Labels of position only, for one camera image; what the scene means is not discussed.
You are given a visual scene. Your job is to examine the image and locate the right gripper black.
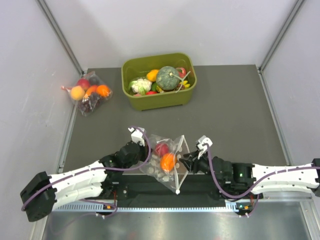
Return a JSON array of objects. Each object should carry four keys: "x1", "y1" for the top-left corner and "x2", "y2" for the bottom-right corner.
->
[{"x1": 179, "y1": 148, "x2": 226, "y2": 184}]

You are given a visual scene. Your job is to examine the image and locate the polka dot zip top bag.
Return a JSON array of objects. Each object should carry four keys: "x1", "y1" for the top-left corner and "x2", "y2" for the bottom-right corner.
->
[{"x1": 139, "y1": 134, "x2": 190, "y2": 195}]

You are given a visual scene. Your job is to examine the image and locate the fake red fruit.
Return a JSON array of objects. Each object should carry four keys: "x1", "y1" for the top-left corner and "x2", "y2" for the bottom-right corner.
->
[{"x1": 154, "y1": 143, "x2": 170, "y2": 157}]

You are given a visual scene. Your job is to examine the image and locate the fake orange fruit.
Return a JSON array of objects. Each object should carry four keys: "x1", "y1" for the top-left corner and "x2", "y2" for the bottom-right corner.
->
[{"x1": 160, "y1": 153, "x2": 177, "y2": 173}]

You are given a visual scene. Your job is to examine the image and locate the fake green melon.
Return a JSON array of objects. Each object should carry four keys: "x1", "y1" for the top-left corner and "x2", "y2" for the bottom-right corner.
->
[{"x1": 156, "y1": 66, "x2": 189, "y2": 93}]

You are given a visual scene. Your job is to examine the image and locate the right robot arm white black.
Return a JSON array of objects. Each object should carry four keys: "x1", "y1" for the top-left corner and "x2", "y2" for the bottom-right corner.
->
[{"x1": 180, "y1": 151, "x2": 320, "y2": 200}]

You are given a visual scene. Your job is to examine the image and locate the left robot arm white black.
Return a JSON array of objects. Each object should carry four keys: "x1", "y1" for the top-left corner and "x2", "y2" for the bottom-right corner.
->
[{"x1": 20, "y1": 141, "x2": 152, "y2": 222}]

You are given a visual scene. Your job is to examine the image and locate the fake cauliflower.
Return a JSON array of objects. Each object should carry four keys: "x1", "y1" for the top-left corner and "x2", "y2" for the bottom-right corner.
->
[{"x1": 128, "y1": 78, "x2": 152, "y2": 96}]

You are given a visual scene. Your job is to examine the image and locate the fake purple grapes bunch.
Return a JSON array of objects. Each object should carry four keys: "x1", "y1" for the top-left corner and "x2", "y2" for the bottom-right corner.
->
[{"x1": 174, "y1": 83, "x2": 186, "y2": 91}]

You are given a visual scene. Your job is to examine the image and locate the fake yellow banana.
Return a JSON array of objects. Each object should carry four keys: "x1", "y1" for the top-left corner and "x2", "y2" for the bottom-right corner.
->
[{"x1": 182, "y1": 80, "x2": 191, "y2": 89}]

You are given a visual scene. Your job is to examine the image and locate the fake orange mango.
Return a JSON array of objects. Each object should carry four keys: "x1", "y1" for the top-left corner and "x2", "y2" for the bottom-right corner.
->
[{"x1": 146, "y1": 69, "x2": 159, "y2": 82}]

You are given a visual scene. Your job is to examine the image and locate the clear bag of fake fruit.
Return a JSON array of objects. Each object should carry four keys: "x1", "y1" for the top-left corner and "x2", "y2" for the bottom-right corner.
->
[{"x1": 60, "y1": 71, "x2": 113, "y2": 117}]

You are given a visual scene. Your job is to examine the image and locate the fake pink apple slice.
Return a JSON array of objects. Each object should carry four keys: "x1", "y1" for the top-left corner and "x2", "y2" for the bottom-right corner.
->
[{"x1": 176, "y1": 67, "x2": 187, "y2": 79}]

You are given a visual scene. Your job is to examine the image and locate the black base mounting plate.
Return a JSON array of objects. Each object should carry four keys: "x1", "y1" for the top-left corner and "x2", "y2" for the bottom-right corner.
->
[{"x1": 84, "y1": 172, "x2": 266, "y2": 208}]

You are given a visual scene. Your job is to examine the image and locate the green plastic bin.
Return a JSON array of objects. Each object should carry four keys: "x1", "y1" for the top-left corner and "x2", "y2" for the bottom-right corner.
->
[{"x1": 121, "y1": 52, "x2": 197, "y2": 111}]

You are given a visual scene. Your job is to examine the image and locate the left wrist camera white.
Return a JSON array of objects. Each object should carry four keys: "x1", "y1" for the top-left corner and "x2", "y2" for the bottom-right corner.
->
[{"x1": 128, "y1": 126, "x2": 145, "y2": 147}]

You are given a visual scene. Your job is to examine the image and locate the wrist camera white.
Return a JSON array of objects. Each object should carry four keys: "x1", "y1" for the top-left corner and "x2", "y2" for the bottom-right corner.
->
[
  {"x1": 196, "y1": 135, "x2": 213, "y2": 160},
  {"x1": 128, "y1": 126, "x2": 145, "y2": 147}
]

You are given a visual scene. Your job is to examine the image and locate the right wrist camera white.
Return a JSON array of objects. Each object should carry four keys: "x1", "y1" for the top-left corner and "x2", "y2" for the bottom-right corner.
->
[{"x1": 196, "y1": 135, "x2": 213, "y2": 160}]

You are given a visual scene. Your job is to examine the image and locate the grey slotted cable duct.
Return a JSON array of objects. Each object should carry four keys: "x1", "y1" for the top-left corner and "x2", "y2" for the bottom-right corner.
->
[{"x1": 53, "y1": 201, "x2": 253, "y2": 213}]

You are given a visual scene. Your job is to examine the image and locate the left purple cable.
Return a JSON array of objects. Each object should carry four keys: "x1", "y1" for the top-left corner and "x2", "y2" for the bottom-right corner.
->
[{"x1": 20, "y1": 125, "x2": 152, "y2": 212}]

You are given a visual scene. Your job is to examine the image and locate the left aluminium frame post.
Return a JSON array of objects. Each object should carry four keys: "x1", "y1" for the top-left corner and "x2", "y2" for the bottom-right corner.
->
[{"x1": 35, "y1": 0, "x2": 85, "y2": 76}]

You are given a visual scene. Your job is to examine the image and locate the aluminium frame post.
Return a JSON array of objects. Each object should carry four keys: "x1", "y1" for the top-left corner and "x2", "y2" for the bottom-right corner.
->
[
  {"x1": 35, "y1": 0, "x2": 85, "y2": 76},
  {"x1": 257, "y1": 0, "x2": 306, "y2": 75}
]

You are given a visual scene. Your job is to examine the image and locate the right aluminium frame post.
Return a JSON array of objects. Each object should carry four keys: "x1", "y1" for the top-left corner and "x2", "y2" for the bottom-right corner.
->
[{"x1": 257, "y1": 0, "x2": 306, "y2": 75}]

